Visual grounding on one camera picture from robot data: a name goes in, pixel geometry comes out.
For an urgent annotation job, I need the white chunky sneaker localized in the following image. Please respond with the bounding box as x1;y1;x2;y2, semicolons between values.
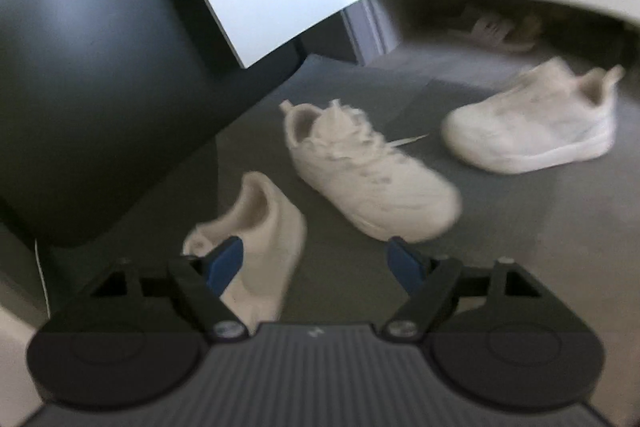
442;57;625;174

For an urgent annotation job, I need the dark ribbed door mat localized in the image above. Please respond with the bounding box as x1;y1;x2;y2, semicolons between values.
44;51;452;323

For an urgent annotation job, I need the white lace-up sneaker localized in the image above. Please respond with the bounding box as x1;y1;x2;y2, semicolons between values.
280;100;462;243

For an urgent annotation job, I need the grey rug with yellow line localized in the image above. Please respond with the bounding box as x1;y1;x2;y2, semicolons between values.
278;41;640;343

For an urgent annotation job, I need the grey slide sandal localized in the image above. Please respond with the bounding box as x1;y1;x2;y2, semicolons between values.
445;5;544;53

